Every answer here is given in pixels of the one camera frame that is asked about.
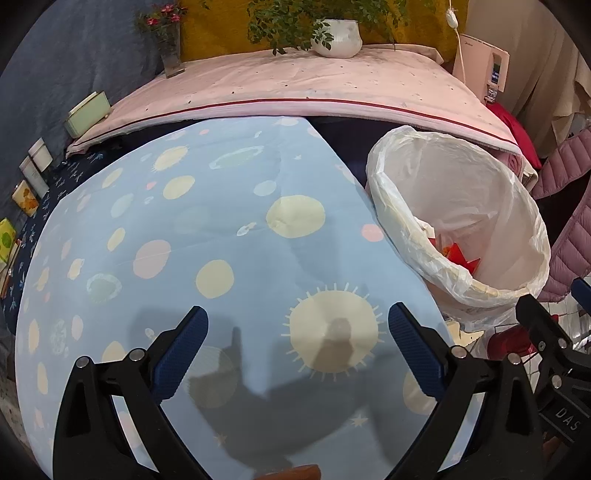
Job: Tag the orange patterned cup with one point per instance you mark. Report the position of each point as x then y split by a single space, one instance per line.
25 198

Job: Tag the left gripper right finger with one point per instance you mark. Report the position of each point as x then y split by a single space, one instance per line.
506 440

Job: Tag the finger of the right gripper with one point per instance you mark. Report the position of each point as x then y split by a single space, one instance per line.
580 290

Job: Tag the blue grey fabric backdrop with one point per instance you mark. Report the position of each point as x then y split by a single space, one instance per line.
72 50

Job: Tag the navy floral cloth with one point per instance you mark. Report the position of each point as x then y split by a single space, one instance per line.
70 174

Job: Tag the mint green tissue box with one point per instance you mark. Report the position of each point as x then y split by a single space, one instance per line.
86 114

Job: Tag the green yellow tissue pack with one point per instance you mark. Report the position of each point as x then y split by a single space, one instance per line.
7 239

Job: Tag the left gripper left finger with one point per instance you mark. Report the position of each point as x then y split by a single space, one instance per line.
89 441

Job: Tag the glass vase red flowers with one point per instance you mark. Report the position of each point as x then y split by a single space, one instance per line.
162 23

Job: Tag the pink dotted bed cover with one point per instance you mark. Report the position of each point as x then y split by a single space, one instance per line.
404 85

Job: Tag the pink down jacket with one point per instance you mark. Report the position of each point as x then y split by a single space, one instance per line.
562 194

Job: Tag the pink water dispenser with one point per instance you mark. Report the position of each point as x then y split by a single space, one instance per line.
482 67

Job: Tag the beige curtain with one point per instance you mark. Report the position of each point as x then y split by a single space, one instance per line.
548 80

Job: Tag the mustard yellow fabric backdrop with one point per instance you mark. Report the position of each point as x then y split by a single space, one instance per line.
215 28

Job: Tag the white bag lined trash bin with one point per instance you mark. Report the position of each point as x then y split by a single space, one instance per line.
427 182

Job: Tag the potted green plant white pot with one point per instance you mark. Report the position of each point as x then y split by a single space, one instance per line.
300 24

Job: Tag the light blue planet tablecloth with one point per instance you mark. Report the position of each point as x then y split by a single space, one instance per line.
259 222

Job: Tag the red cushion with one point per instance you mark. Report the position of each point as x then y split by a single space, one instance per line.
519 133

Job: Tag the tall white bottle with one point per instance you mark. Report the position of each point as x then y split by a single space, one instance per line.
33 177

